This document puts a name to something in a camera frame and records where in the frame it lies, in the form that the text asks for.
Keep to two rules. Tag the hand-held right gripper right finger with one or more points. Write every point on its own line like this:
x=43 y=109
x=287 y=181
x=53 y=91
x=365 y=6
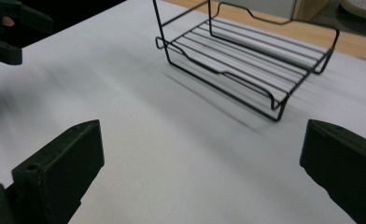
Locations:
x=346 y=168

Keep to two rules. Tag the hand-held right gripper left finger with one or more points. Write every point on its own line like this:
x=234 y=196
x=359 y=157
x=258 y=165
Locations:
x=59 y=174

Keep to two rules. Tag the white round chair base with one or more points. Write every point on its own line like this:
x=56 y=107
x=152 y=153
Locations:
x=361 y=7

